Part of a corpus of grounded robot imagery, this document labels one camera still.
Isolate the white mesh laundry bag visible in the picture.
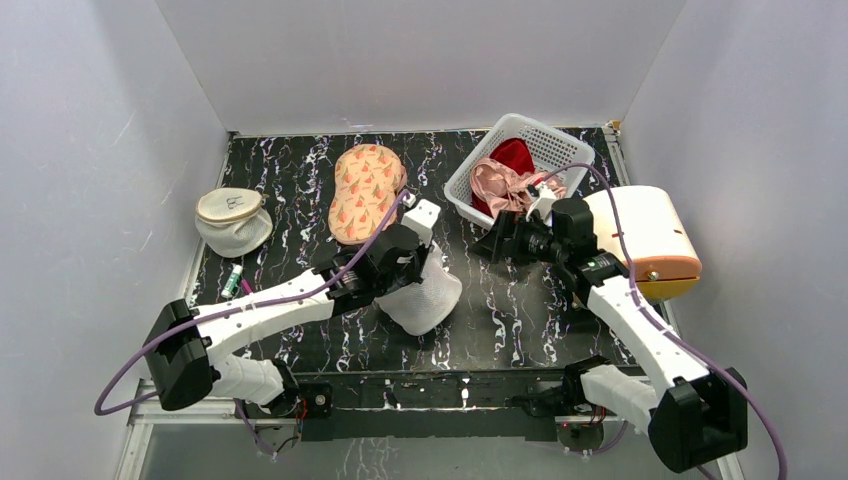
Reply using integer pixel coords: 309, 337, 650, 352
374, 243, 463, 336

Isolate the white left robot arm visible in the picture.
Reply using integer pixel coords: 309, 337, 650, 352
144, 224, 432, 416

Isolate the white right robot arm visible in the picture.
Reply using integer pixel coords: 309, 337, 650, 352
471, 199, 748, 473

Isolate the orange floral bra pad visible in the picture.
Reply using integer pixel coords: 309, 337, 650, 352
328, 144, 407, 245

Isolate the beige-rimmed mesh laundry bag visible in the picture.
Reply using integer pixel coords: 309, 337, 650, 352
195, 187, 273, 258

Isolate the pink satin garment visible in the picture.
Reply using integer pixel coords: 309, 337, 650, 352
469, 157, 568, 219

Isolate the white plastic basket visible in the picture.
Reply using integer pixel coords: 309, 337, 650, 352
444, 114, 595, 229

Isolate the red garment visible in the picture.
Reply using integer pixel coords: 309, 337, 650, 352
484, 138, 536, 174

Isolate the white and orange toy washer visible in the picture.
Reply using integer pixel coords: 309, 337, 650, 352
584, 185, 702, 302

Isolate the pink and white pen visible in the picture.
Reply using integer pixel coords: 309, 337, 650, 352
241, 278, 254, 295

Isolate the green and white tube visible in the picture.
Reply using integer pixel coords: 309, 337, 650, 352
220, 264, 243, 299

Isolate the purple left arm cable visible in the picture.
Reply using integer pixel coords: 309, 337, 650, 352
93, 188, 413, 417

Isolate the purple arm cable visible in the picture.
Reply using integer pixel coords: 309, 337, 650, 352
93, 188, 413, 417
533, 162, 790, 480

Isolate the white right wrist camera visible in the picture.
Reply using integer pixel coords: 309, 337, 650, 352
525, 183, 558, 226

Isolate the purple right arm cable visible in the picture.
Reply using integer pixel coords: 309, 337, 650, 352
533, 162, 790, 480

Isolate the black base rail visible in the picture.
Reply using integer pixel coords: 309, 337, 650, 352
235, 367, 654, 443

